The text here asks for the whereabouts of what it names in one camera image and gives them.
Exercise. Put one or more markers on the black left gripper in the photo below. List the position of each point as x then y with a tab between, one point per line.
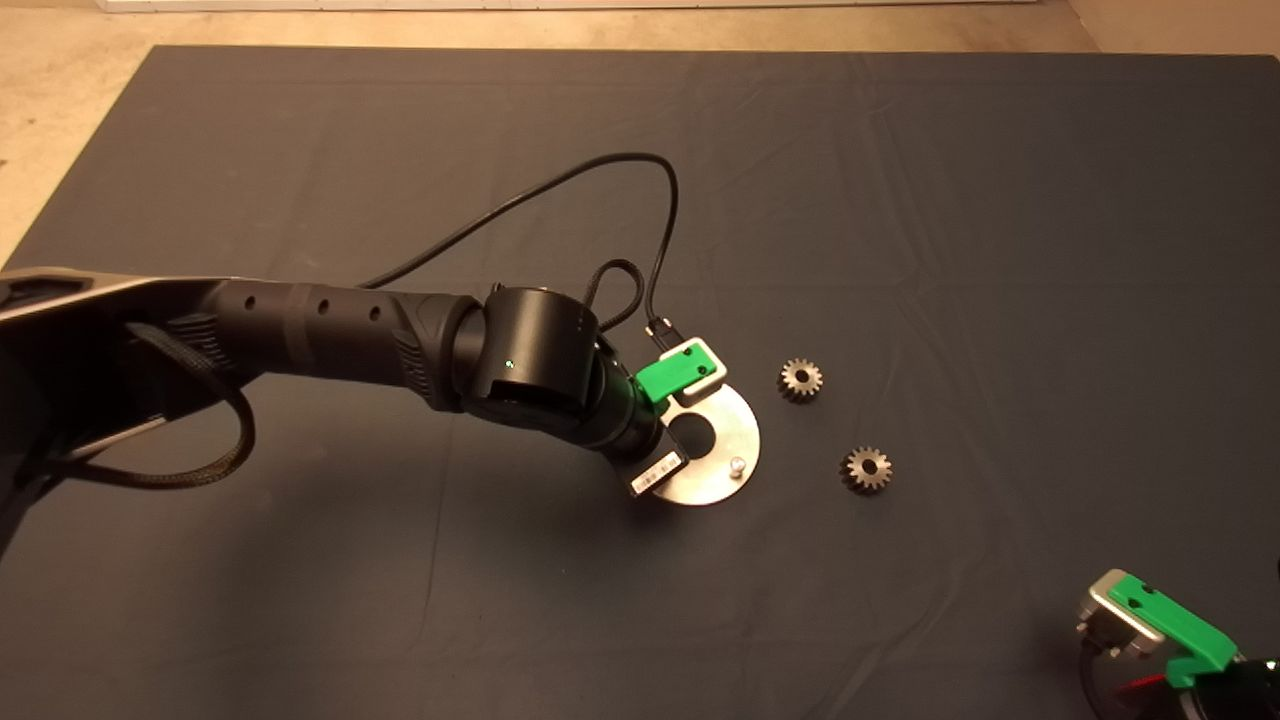
620	420

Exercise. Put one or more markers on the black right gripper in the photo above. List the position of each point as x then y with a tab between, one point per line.
1205	708

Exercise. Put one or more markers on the small steel planetary gear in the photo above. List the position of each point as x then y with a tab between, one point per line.
880	478
812	390

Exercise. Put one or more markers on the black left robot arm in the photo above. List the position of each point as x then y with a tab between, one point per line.
330	320

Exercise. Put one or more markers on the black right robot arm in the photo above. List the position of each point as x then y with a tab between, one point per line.
1265	695

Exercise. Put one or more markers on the round metal carrier plate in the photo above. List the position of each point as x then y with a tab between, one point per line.
735	430

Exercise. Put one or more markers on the dark grey table cloth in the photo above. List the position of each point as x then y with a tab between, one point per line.
900	200

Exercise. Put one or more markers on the green left camera mount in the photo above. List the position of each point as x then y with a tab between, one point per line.
665	375

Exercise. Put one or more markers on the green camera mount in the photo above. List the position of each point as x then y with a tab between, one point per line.
1180	630
665	375

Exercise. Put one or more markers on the green right camera mount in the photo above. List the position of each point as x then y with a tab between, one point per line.
1180	630

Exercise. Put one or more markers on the silver right camera box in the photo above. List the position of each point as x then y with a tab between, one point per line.
1110	605

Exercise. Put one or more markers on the silver camera box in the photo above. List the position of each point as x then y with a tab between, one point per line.
705	385
1110	605

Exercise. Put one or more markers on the silver left camera box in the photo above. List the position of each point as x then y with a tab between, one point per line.
705	385

